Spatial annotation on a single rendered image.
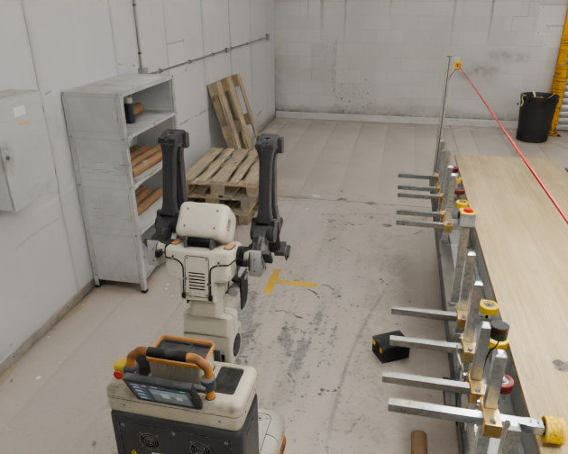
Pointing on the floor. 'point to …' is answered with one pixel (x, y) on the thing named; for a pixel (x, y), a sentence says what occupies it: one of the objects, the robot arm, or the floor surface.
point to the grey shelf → (92, 173)
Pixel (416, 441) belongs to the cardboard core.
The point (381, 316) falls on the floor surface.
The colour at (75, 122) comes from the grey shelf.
